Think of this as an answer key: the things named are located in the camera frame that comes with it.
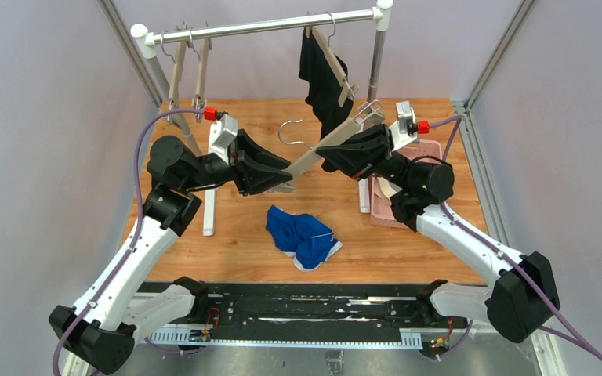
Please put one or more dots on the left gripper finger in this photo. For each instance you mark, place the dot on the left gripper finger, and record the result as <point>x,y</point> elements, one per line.
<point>257,181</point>
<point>257,157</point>

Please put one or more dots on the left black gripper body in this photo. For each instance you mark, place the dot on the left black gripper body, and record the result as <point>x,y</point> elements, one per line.
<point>236,161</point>

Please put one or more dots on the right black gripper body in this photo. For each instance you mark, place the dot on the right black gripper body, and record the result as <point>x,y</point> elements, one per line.
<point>384,150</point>

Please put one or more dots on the beige hanger of blue underwear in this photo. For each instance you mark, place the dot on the beige hanger of blue underwear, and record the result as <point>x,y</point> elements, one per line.
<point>368,114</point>

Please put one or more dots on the beige hanger of grey underwear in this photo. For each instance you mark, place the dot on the beige hanger of grey underwear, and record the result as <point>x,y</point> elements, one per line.
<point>201,48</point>

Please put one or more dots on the blue white underwear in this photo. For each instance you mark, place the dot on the blue white underwear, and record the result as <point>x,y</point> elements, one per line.
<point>302,237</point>

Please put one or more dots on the grey beige underwear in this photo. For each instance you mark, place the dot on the grey beige underwear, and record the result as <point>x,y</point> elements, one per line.
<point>383,189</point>

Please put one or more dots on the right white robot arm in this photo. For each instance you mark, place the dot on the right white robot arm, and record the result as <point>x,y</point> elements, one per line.
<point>519,293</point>

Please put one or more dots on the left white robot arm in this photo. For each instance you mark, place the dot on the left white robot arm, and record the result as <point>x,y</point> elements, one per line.
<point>103,326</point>

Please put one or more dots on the beige hanger of black underwear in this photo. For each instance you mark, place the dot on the beige hanger of black underwear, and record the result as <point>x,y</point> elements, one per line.
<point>347,90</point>

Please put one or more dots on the black underwear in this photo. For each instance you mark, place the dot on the black underwear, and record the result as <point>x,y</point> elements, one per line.
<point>324,89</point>

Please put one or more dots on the empty beige clip hanger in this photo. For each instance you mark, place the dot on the empty beige clip hanger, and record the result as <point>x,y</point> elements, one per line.
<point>176,76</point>

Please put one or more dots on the pink plastic basket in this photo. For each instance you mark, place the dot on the pink plastic basket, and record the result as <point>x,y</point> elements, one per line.
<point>382,214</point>

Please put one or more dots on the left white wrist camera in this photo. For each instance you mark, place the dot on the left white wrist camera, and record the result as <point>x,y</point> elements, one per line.
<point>223,131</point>

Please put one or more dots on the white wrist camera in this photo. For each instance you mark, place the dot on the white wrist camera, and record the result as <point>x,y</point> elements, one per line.
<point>405,130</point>
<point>223,131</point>

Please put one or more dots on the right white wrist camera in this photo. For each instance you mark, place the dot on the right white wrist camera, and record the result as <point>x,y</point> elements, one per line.
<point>405,130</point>

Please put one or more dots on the white clothes rack frame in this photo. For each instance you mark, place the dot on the white clothes rack frame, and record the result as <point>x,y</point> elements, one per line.
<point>146,42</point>

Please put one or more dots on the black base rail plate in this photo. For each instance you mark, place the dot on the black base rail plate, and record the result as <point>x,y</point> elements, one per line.
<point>323,315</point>

